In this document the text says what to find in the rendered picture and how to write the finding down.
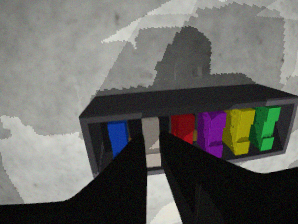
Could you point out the dark grey fuse block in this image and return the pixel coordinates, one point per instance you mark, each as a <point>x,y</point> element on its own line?
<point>235,123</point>

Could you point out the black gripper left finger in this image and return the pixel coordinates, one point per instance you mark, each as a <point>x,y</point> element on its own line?
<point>116,196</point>

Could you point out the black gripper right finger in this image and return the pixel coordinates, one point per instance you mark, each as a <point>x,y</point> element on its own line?
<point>208,190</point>

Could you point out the red fuse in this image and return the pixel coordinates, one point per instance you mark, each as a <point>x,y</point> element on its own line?
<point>183,126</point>

